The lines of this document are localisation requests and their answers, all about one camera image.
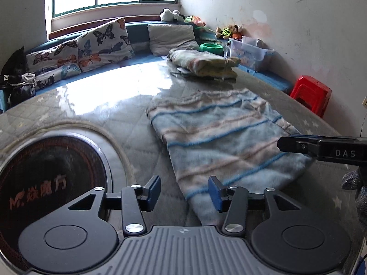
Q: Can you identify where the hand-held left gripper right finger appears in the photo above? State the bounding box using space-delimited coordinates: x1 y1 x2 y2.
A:
208 176 301 237

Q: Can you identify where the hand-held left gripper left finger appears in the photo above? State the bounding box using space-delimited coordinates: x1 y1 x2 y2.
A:
67 175 161 237

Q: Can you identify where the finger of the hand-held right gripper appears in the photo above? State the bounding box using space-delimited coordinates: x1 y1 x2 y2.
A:
289 133 342 138
278 136 317 157

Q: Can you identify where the blue beige striped towel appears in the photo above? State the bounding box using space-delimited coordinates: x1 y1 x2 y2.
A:
146 89 314 227

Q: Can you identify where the black and white clothes pile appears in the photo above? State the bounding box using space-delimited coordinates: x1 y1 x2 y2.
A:
0 73 36 106

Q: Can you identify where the person's right hand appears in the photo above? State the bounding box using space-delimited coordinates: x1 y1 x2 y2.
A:
341 168 367 217

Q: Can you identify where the red plastic stool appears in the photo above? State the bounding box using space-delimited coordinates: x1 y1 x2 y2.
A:
290 75 332 118

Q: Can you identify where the clear plastic storage box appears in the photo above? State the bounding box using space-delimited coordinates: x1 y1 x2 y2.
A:
228 36 274 72

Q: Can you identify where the round built-in table cooktop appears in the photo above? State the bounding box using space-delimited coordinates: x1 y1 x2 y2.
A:
0 124 135 272

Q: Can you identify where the folded beige and yellow blanket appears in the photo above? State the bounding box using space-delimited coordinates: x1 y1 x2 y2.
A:
168 49 241 79

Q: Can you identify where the green bowl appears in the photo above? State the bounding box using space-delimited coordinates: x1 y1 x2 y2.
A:
200 43 224 55

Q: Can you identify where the brown and green plush toy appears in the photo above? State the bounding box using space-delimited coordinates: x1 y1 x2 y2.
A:
216 24 244 41

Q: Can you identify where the butterfly print cushion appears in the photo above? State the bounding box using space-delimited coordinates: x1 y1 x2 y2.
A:
77 17 135 73
34 63 82 89
25 40 79 73

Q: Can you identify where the grey cushion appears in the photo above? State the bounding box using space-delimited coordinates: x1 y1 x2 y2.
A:
147 23 200 57

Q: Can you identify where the orange and green plush toy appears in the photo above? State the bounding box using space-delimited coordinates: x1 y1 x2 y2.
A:
185 16 207 28

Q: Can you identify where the white plush toy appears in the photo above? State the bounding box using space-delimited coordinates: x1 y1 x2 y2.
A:
160 8 184 23

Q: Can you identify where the black bag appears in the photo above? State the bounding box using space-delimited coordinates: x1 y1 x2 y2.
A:
1 46 29 78

